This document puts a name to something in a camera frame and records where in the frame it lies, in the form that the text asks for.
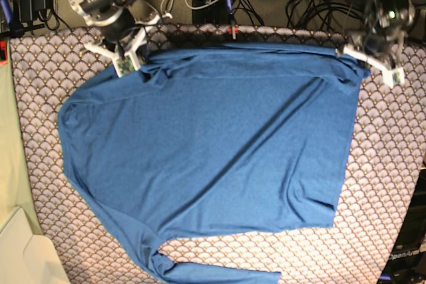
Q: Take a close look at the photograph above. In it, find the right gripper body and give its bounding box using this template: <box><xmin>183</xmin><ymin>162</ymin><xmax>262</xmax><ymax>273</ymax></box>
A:
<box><xmin>83</xmin><ymin>1</ymin><xmax>136</xmax><ymax>42</ymax></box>

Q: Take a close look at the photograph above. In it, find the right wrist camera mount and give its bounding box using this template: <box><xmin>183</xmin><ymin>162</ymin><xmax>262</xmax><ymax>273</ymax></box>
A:
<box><xmin>82</xmin><ymin>13</ymin><xmax>173</xmax><ymax>78</ymax></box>

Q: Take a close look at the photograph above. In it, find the fan-patterned table cloth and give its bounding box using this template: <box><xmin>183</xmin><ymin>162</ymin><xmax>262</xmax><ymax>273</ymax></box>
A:
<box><xmin>10</xmin><ymin>28</ymin><xmax>425</xmax><ymax>283</ymax></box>

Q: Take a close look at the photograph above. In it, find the black OpenArm case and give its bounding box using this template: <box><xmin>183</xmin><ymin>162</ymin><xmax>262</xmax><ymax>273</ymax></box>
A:
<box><xmin>377</xmin><ymin>170</ymin><xmax>425</xmax><ymax>283</ymax></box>

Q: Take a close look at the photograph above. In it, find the white plastic bin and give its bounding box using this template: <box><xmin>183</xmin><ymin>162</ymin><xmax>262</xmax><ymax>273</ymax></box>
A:
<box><xmin>1</xmin><ymin>206</ymin><xmax>69</xmax><ymax>283</ymax></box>

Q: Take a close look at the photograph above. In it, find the blue long-sleeve T-shirt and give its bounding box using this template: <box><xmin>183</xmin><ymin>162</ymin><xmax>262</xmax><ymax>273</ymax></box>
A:
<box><xmin>58</xmin><ymin>43</ymin><xmax>369</xmax><ymax>283</ymax></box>

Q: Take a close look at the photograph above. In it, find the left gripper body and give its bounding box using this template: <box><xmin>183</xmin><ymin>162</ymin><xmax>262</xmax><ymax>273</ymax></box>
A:
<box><xmin>348</xmin><ymin>27</ymin><xmax>405</xmax><ymax>60</ymax></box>

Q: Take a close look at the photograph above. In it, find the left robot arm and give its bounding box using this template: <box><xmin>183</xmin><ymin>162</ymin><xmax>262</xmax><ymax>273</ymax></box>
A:
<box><xmin>349</xmin><ymin>0</ymin><xmax>415</xmax><ymax>58</ymax></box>

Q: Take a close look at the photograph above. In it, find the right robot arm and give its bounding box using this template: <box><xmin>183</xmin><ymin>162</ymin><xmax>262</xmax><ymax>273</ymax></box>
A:
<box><xmin>69</xmin><ymin>0</ymin><xmax>161</xmax><ymax>77</ymax></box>

